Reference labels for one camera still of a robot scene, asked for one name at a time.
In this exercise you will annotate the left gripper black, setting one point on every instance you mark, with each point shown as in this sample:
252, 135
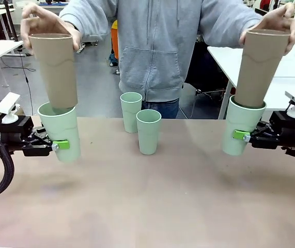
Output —
13, 140

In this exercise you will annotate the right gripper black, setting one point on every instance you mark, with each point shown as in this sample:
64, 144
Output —
286, 138

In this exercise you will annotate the light green plastic cup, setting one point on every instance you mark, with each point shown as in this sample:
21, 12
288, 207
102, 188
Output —
237, 118
148, 137
130, 116
59, 124

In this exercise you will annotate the person's right forearm grey sleeve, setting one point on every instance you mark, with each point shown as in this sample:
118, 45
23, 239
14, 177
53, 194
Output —
90, 15

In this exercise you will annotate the person's left forearm grey sleeve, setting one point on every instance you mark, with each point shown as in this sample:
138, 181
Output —
227, 15

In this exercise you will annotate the person's left hand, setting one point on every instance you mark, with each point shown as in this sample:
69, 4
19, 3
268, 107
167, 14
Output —
276, 22

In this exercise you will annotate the person's right hand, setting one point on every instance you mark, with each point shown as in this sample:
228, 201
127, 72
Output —
49, 24

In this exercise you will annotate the black box on right wrist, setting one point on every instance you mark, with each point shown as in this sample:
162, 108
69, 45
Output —
286, 118

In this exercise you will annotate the black box on wrist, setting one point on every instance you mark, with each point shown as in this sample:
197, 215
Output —
14, 125
286, 118

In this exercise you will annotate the black box on left wrist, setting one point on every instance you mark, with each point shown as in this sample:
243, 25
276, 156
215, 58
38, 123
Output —
14, 125

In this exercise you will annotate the large white table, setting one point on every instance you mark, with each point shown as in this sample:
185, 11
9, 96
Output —
286, 77

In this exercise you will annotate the black office chair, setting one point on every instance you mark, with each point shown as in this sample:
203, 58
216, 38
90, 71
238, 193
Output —
204, 67

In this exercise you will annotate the person's blue jeans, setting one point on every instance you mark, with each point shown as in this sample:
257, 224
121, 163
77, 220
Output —
162, 109

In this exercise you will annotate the orange chair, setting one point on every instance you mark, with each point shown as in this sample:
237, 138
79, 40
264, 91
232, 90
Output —
115, 38

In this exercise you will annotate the black stand pole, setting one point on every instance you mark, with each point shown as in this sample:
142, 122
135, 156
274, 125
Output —
9, 20

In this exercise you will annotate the person's grey hoodie torso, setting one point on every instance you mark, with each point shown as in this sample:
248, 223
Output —
152, 51

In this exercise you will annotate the white camera on left wrist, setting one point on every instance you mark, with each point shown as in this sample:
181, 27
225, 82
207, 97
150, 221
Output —
7, 103

